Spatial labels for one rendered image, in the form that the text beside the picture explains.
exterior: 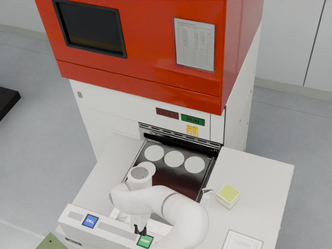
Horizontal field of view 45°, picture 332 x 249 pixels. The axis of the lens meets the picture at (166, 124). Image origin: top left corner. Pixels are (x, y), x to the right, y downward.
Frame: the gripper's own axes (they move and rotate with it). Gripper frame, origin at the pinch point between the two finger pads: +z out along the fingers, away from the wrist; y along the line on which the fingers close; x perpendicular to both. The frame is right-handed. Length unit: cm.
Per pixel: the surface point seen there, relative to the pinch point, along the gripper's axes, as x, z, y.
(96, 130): -59, 14, -62
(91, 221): -25.7, 9.6, -2.5
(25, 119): -173, 83, -123
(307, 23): 36, -8, -209
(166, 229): 4.1, 15.5, -15.2
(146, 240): 0.4, 9.5, -2.8
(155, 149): -17, 6, -52
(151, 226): -2.7, 15.7, -14.5
